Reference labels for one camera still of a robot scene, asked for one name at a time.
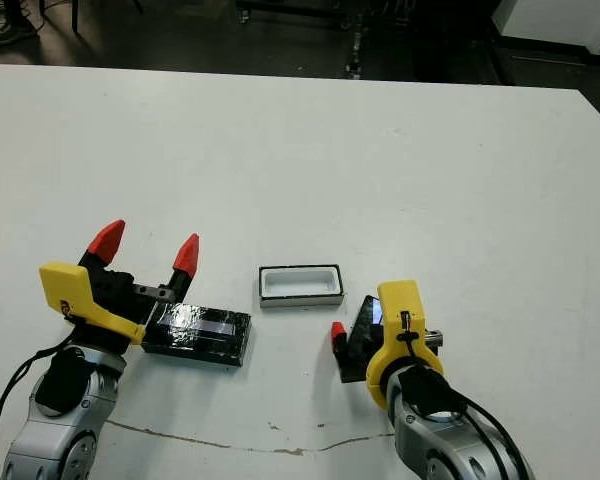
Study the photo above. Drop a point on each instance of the white camera box base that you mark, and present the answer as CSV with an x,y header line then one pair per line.
x,y
300,285

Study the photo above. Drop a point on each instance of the person's brown shoe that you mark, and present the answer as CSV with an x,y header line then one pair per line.
x,y
10,34

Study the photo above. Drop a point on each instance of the black glossy box lid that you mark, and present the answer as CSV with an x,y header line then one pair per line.
x,y
200,345

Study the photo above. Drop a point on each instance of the white cabinet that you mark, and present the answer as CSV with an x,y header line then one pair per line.
x,y
555,20

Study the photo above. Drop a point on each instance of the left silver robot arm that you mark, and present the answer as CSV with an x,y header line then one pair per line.
x,y
55,435

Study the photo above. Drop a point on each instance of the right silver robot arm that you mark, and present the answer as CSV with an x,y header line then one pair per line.
x,y
445,450

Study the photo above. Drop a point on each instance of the black chair leg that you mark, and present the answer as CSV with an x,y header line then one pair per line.
x,y
76,17

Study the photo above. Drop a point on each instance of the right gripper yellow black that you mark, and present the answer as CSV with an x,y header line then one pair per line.
x,y
400,310

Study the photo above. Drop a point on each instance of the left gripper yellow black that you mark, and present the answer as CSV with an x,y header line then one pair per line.
x,y
62,285

